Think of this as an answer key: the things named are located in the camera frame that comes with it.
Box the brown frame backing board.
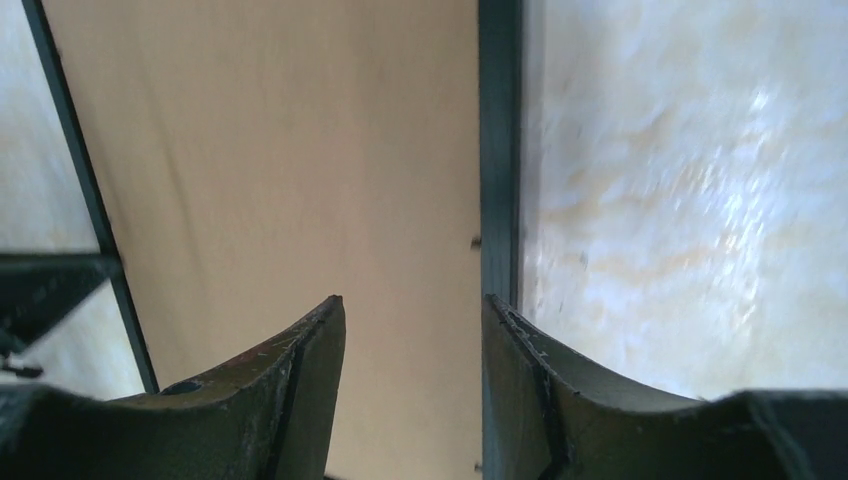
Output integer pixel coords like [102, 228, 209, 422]
[42, 0, 484, 480]

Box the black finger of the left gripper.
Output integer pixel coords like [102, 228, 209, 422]
[1, 253, 122, 355]

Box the black picture frame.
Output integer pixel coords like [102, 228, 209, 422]
[21, 0, 526, 480]

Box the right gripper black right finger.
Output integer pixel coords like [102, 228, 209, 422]
[482, 296, 847, 479]

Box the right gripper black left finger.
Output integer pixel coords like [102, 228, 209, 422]
[1, 296, 346, 479]

